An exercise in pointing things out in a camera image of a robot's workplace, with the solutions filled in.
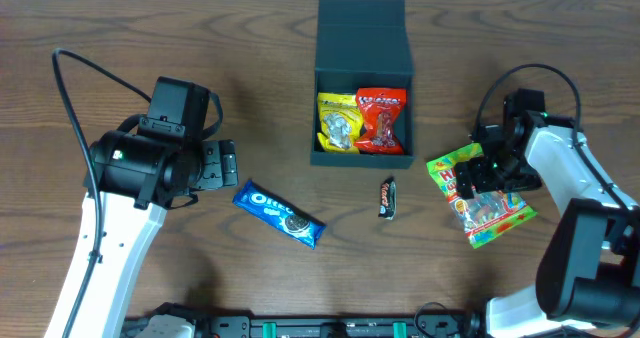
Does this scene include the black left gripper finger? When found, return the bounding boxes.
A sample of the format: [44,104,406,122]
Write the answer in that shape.
[221,160,238,187]
[219,139,235,162]

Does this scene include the Haribo gummy worms bag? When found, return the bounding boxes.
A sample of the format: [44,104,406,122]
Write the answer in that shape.
[426,143,537,249]

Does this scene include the blue Oreo cookie pack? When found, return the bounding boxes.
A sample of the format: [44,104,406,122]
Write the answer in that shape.
[233,180,326,249]

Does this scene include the red candy bag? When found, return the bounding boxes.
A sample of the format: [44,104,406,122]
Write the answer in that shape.
[355,87,407,155]

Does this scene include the yellow snack bag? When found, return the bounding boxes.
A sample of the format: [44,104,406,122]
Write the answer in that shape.
[317,92,363,154]

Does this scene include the black gift box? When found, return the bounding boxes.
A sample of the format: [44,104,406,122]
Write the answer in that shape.
[310,0,414,169]

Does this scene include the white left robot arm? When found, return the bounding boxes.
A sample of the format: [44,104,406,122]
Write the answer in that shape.
[46,114,238,337]

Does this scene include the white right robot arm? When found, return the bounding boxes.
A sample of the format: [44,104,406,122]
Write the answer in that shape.
[454,110,639,337]

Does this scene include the small Mars chocolate bar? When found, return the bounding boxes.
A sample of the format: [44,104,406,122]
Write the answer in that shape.
[378,177,397,220]

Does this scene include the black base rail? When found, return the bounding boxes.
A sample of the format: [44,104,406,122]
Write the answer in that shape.
[118,303,491,338]

